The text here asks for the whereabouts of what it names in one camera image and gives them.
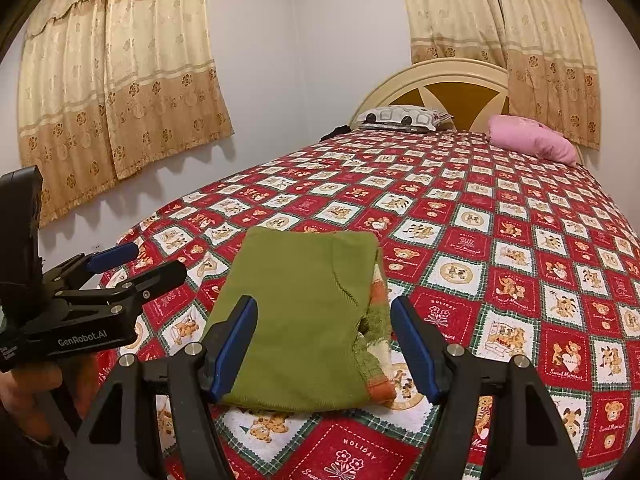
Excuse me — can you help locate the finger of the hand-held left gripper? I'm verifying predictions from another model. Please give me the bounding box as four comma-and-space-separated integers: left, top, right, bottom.
42, 241, 141, 292
54, 260, 188, 307

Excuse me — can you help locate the wide beige floral curtain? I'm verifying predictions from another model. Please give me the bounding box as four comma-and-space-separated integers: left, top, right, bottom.
17, 0, 236, 228

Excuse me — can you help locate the long beige floral curtain panel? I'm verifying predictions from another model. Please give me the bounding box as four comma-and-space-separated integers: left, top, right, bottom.
492, 0, 601, 151

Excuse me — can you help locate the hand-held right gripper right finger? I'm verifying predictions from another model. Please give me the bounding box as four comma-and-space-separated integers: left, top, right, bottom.
390, 296, 583, 480

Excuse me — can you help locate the pink pillow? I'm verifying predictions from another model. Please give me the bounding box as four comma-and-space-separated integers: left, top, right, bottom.
487, 114, 580, 166

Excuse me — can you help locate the green orange striped knit sweater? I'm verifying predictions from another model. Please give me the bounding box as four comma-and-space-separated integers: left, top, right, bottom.
205, 226, 398, 413

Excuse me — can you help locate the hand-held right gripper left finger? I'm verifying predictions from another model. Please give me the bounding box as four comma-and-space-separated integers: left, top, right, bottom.
65, 295, 260, 480

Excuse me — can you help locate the cream arched bed headboard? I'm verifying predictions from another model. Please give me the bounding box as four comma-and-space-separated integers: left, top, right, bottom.
350, 57, 586, 166

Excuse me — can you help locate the narrow beige floral curtain panel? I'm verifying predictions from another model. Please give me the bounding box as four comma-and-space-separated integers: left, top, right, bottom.
395, 0, 511, 68

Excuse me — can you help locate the red teddy bear print bedspread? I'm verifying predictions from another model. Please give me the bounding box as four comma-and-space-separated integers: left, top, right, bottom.
95, 127, 640, 480

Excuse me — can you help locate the person's left hand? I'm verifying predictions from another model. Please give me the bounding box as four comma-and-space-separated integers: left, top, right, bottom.
0, 350, 98, 441

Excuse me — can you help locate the white grey patterned pillow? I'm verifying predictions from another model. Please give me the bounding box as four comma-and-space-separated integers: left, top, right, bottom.
352, 105, 456, 133

